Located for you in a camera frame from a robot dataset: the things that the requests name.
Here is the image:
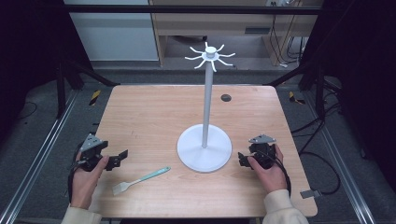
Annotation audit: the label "person's right hand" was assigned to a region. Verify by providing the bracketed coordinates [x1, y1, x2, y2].
[247, 145, 289, 194]

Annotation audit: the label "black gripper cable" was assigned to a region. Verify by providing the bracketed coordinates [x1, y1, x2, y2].
[264, 151, 292, 198]
[67, 152, 87, 203]

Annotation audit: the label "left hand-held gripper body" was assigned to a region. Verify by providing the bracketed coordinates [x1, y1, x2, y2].
[76, 133, 109, 173]

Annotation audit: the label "white cabinet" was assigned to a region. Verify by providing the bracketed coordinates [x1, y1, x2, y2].
[64, 0, 160, 62]

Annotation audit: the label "yellow black floor tape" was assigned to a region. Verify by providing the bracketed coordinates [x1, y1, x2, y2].
[89, 90, 102, 106]
[288, 91, 306, 105]

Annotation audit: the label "black frame crossbar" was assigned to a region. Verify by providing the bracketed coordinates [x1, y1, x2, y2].
[62, 4, 323, 15]

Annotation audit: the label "black floor cable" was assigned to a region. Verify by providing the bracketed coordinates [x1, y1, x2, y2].
[290, 102, 342, 196]

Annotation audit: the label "light teal plastic fork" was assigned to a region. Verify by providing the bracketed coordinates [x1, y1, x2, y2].
[111, 166, 172, 196]

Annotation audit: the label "white hook stand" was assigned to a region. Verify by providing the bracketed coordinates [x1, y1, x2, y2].
[177, 41, 236, 174]

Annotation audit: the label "grey cable clip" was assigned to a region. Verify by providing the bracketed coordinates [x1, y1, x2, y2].
[300, 189, 323, 200]

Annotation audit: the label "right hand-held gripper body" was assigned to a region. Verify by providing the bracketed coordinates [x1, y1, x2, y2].
[247, 133, 277, 171]

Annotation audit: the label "person's left hand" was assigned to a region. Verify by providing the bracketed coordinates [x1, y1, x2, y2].
[70, 156, 110, 210]

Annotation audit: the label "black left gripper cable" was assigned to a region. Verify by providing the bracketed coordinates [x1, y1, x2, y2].
[67, 152, 87, 203]

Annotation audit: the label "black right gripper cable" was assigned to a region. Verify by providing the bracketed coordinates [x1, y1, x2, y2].
[264, 151, 292, 198]

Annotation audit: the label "black metal stand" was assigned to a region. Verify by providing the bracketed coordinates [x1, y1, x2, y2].
[55, 59, 120, 119]
[266, 60, 329, 120]

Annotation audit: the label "aluminium floor rail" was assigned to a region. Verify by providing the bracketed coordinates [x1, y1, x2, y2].
[0, 90, 79, 224]
[303, 91, 376, 224]

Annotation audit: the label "black hanging cables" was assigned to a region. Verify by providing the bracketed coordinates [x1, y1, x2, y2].
[268, 13, 308, 68]

